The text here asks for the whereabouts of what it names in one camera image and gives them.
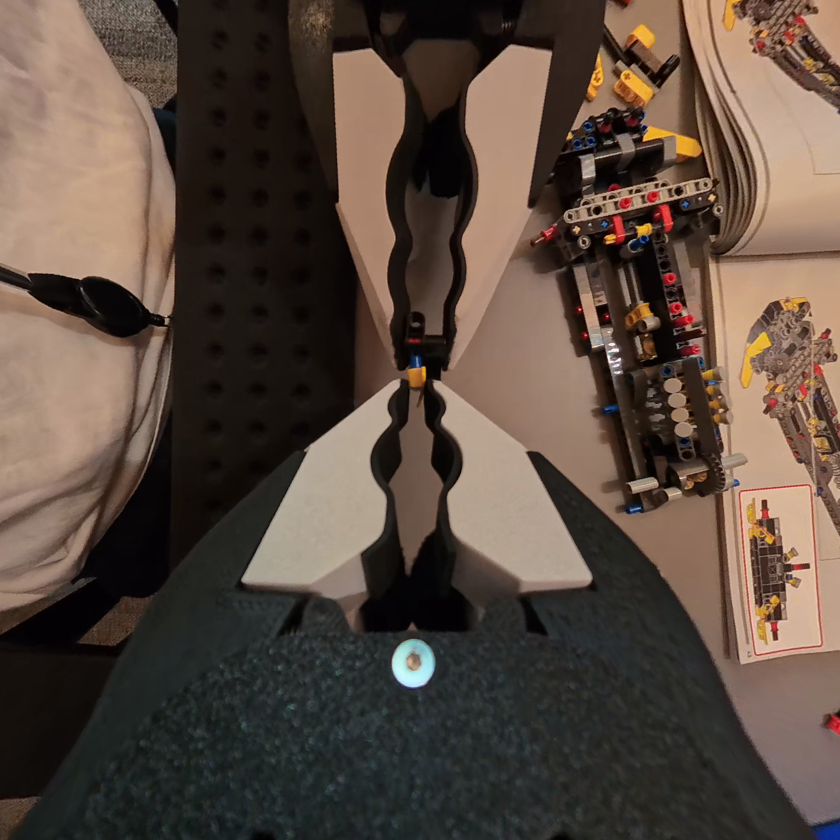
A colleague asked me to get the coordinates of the person's white shirt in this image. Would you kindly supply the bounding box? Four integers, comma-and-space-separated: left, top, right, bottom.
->
0, 0, 177, 613

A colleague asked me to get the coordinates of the black round clip-on device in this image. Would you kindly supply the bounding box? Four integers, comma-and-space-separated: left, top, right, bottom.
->
0, 262, 172, 340

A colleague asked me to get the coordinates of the lego instruction booklet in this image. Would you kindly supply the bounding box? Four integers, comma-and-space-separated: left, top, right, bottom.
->
682, 0, 840, 665

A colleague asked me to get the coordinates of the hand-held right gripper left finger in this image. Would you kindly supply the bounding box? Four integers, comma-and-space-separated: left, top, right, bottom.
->
240, 379, 404, 632

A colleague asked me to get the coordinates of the black lego connector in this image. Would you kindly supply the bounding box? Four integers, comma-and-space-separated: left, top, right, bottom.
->
394, 311, 455, 370

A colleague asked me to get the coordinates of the lego car chassis assembly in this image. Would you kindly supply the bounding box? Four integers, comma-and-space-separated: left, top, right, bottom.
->
530, 108, 749, 516

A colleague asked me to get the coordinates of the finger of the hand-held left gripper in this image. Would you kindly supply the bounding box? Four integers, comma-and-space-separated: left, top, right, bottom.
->
443, 42, 553, 374
332, 49, 427, 371

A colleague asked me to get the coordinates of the black dimpled foam pad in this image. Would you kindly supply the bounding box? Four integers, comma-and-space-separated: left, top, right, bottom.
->
171, 0, 361, 559

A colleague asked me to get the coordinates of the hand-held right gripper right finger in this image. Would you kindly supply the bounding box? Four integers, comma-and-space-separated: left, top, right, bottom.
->
423, 379, 594, 626

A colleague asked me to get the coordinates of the yellow lego panel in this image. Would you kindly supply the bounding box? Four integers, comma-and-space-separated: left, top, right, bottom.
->
646, 126, 703, 164

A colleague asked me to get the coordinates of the pile of yellow Lego parts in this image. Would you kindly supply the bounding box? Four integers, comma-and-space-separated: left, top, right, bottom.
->
584, 23, 681, 107

